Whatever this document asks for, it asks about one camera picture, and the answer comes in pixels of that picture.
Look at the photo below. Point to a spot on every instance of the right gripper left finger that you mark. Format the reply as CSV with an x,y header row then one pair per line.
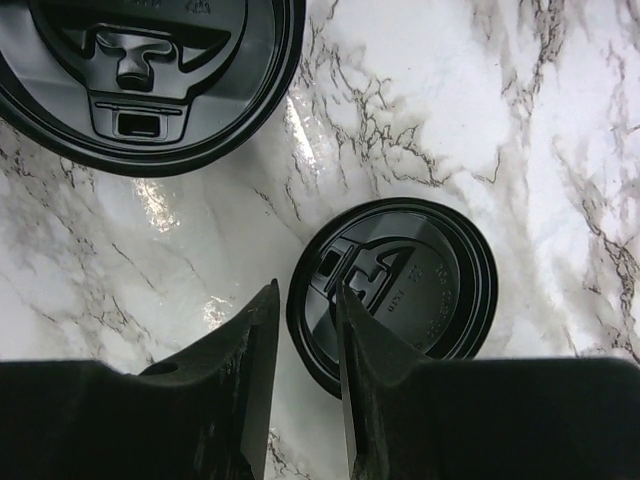
x,y
202,413

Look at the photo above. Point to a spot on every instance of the black plastic lid stack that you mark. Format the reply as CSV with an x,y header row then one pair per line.
x,y
420,268

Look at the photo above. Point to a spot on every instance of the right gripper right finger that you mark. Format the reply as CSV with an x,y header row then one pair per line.
x,y
409,417

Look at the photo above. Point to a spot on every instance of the single black plastic lid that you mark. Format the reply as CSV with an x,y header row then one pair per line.
x,y
146,88

